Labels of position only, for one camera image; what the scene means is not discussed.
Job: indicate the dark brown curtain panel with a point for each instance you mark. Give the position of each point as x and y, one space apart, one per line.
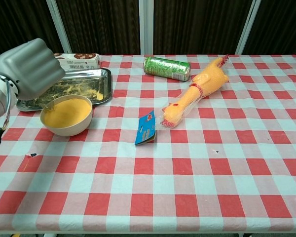
101 24
17 22
197 24
283 27

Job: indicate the yellow rubber chicken toy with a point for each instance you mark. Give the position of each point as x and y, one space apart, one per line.
195 93

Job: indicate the blue card package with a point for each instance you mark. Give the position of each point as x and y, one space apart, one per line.
145 130

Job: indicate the red white checkered tablecloth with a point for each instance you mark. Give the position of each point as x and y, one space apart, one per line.
162 177

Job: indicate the yellow bowl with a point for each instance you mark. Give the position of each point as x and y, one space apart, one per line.
69 116

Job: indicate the long white cookie box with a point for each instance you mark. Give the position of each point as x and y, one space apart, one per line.
81 61

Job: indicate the white partition post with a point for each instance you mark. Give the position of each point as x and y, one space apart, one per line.
58 27
249 27
146 27

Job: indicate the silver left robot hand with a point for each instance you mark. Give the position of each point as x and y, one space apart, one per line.
29 67

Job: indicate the green drink can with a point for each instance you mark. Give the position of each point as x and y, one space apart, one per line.
166 67

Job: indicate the rectangular stainless steel tray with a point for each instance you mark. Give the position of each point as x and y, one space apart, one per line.
88 84

